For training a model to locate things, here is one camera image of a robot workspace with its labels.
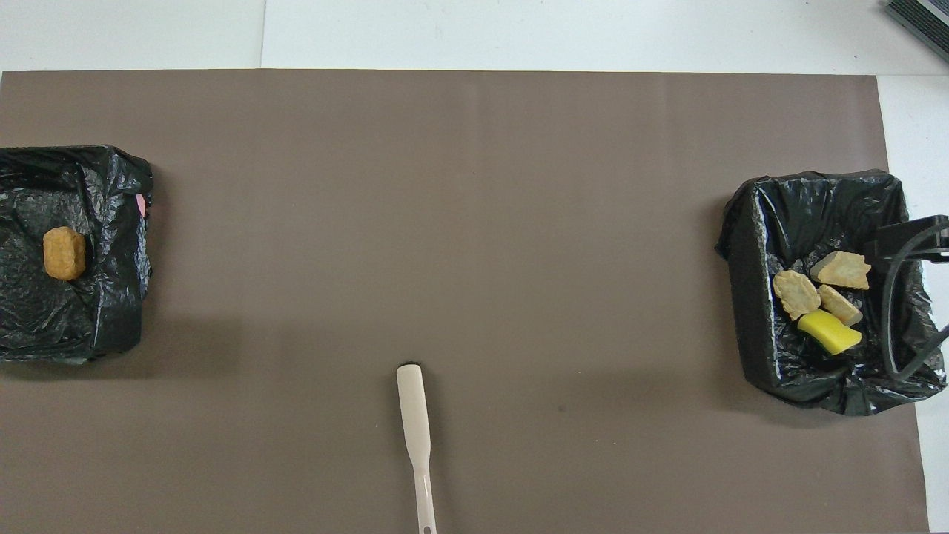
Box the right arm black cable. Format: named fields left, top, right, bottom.
left=881, top=222, right=949, bottom=380

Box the brown oval sponge lump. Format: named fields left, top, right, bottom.
left=42, top=226, right=88, bottom=282

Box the pale beige sponge scrap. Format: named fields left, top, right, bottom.
left=773, top=269, right=822, bottom=322

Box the black bag bin pink spot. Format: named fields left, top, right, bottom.
left=0, top=145, right=154, bottom=364

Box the orange striped sponge scrap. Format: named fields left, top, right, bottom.
left=809, top=251, right=873, bottom=291
left=817, top=284, right=864, bottom=327

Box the beige hand brush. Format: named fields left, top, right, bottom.
left=396, top=363, right=438, bottom=534

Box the dark ribbed device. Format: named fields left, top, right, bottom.
left=884, top=0, right=949, bottom=64

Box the plain yellow sponge piece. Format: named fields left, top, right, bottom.
left=797, top=309, right=864, bottom=356

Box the black bag lined bin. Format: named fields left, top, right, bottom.
left=715, top=170, right=948, bottom=416

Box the brown paper table mat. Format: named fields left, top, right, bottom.
left=0, top=69, right=931, bottom=534

